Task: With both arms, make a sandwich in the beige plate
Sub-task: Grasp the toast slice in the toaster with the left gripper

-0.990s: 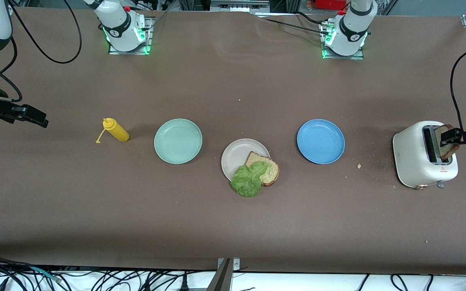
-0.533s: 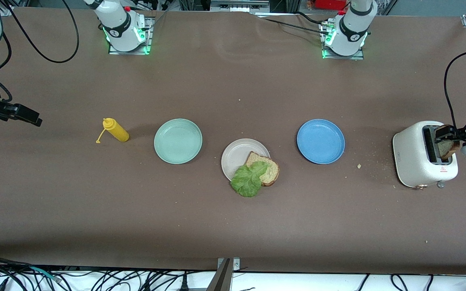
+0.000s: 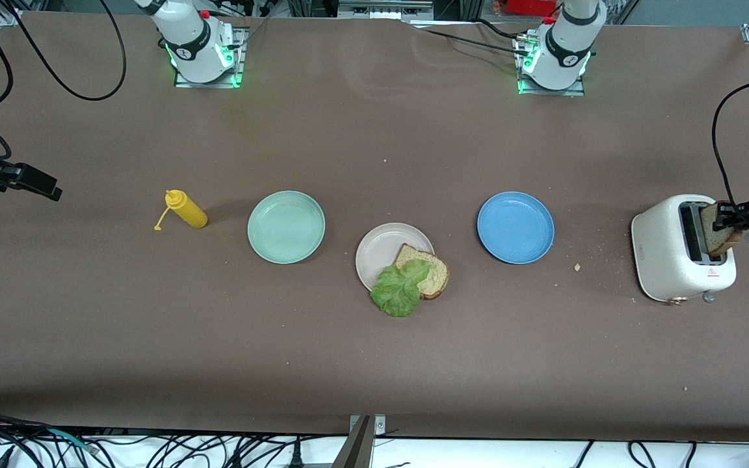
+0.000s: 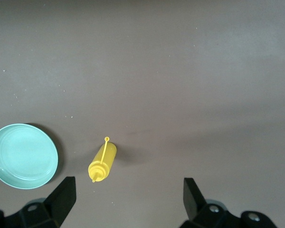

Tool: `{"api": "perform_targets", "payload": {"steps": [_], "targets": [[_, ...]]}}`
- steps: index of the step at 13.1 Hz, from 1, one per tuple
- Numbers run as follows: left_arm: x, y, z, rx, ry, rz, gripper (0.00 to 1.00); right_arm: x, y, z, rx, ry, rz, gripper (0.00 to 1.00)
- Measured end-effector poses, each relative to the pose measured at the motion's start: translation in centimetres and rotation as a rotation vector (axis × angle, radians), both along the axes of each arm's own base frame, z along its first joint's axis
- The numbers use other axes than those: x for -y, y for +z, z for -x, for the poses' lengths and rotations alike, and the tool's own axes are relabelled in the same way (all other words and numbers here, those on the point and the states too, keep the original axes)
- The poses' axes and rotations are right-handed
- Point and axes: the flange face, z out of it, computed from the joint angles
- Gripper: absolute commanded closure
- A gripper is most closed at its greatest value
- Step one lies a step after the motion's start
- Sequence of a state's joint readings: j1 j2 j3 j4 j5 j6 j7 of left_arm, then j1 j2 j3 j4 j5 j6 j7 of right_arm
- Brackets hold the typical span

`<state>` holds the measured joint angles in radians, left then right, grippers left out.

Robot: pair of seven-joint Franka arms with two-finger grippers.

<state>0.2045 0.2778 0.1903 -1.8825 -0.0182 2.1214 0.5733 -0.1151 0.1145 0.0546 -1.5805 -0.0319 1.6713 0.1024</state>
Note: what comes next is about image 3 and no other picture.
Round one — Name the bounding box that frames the red box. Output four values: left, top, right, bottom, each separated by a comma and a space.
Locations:
506, 0, 559, 18

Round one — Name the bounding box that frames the yellow mustard squeeze bottle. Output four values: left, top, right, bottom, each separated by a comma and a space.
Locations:
153, 189, 209, 232

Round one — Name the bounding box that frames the black cable on table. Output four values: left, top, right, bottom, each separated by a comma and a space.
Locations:
406, 18, 532, 57

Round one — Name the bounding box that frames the green lettuce leaf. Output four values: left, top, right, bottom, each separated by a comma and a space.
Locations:
369, 259, 434, 319

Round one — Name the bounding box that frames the beige round plate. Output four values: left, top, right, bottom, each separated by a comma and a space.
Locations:
355, 222, 436, 301

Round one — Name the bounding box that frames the blue round plate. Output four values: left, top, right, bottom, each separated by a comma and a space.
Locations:
476, 190, 556, 265

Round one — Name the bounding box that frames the mint green round plate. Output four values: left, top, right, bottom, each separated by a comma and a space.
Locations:
246, 190, 327, 265

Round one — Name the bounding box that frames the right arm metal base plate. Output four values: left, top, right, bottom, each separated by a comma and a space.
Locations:
174, 25, 247, 89

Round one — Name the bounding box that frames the teal floor cable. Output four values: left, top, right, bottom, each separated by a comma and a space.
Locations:
46, 426, 99, 454

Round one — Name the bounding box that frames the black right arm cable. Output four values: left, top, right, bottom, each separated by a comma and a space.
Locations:
0, 0, 127, 161

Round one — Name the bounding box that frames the white two-slot toaster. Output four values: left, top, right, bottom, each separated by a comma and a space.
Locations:
631, 193, 738, 306

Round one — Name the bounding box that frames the brown bread slice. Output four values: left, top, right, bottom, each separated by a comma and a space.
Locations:
701, 201, 744, 258
395, 242, 451, 301

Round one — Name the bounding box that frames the grey metal bracket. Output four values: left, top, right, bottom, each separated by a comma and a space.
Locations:
337, 0, 434, 21

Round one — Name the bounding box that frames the grey aluminium post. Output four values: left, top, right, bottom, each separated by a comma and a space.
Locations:
332, 413, 387, 468

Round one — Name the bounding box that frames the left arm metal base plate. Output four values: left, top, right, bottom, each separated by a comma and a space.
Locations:
516, 32, 587, 98

